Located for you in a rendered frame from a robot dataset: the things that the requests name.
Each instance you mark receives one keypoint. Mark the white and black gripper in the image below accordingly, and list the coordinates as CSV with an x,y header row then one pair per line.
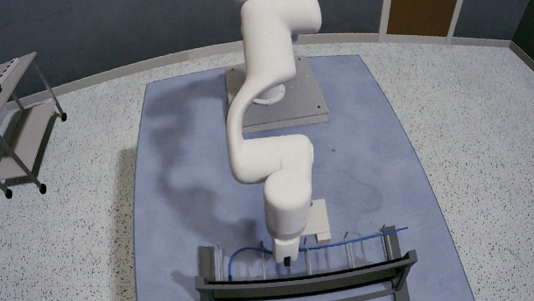
x,y
282,249

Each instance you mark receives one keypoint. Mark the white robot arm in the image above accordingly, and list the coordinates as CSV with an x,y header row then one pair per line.
x,y
282,163

